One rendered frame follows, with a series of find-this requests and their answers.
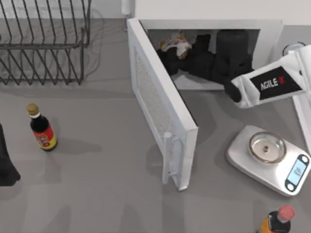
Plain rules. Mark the silver kitchen scale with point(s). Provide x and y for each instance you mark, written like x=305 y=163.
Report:
x=245 y=150

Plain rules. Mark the round glass bowl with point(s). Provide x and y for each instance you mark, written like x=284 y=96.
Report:
x=267 y=148

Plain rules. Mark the dark bottle with gold cap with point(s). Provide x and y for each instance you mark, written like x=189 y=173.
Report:
x=42 y=131

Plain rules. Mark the white microwave oven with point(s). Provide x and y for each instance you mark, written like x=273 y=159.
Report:
x=209 y=12

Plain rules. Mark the dark bottle with pink cap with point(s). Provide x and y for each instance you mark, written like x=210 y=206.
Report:
x=277 y=222

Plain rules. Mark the white microwave door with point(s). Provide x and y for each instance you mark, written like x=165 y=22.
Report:
x=155 y=97

